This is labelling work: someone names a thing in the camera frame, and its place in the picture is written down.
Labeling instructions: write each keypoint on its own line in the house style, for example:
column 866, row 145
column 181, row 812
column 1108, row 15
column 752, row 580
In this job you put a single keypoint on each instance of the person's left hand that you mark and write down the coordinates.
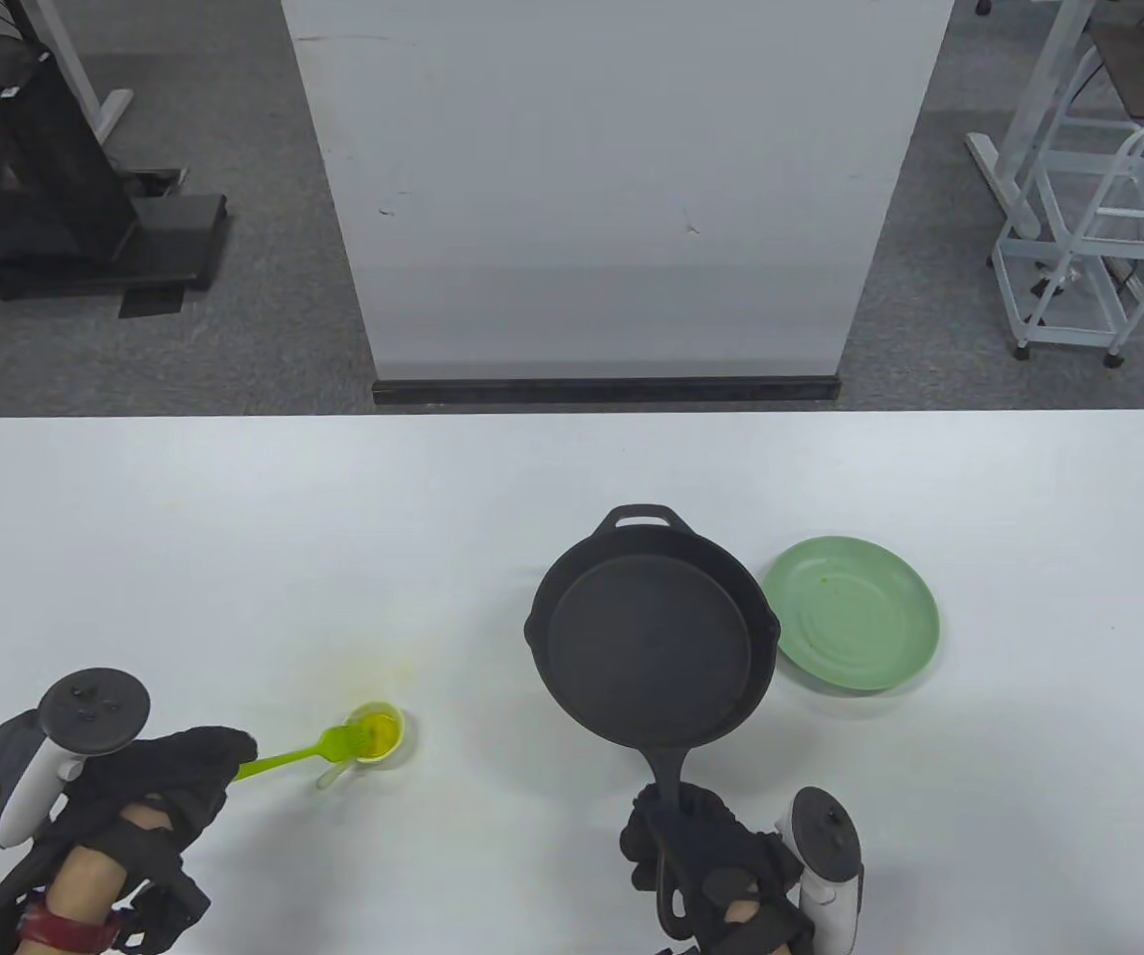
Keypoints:
column 174, row 776

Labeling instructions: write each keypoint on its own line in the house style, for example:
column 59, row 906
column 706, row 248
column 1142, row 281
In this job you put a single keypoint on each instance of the person's right hand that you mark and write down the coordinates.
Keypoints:
column 706, row 846

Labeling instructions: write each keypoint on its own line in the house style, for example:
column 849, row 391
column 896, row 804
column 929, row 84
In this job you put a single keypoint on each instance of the green silicone brush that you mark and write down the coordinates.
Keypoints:
column 284, row 760

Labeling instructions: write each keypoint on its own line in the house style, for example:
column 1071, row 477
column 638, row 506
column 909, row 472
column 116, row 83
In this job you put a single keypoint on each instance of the small green oil cup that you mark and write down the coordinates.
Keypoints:
column 383, row 736

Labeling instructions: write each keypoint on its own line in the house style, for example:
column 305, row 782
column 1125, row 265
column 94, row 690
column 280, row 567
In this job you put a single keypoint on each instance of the black cast iron frying pan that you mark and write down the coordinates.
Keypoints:
column 647, row 637

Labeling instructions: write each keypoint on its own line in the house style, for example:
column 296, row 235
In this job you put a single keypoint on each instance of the person's left forearm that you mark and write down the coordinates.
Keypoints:
column 85, row 880

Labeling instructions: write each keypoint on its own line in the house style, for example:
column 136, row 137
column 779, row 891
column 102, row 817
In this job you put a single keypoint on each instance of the white and black left controller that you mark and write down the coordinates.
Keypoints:
column 95, row 708

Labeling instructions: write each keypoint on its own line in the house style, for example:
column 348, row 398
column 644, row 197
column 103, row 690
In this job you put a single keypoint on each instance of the white and black controller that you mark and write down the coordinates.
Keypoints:
column 95, row 708
column 826, row 836

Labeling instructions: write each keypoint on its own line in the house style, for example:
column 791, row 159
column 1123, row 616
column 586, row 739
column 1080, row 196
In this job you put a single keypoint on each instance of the white and black right controller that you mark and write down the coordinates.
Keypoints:
column 826, row 836

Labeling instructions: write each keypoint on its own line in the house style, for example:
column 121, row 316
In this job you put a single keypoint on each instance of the red wristband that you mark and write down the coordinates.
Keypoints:
column 65, row 932

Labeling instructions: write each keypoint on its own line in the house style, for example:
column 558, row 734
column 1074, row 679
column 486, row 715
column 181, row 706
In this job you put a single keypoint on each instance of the green round plate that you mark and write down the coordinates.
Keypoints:
column 856, row 612

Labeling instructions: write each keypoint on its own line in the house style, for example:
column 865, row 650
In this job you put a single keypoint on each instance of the black partition base bar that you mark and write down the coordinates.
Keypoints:
column 607, row 389

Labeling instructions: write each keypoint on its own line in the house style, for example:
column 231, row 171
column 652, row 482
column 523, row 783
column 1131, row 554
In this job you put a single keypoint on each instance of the black computer case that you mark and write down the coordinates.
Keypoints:
column 25, row 179

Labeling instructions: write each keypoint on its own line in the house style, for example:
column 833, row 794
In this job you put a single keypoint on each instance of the white partition panel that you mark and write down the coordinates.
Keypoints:
column 612, row 189

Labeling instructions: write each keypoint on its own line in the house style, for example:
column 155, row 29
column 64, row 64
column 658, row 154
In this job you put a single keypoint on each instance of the white desk leg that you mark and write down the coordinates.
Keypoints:
column 1025, row 129
column 85, row 70

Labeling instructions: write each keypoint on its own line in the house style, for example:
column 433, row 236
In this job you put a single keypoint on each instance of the black flat base plate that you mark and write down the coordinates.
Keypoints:
column 164, row 234

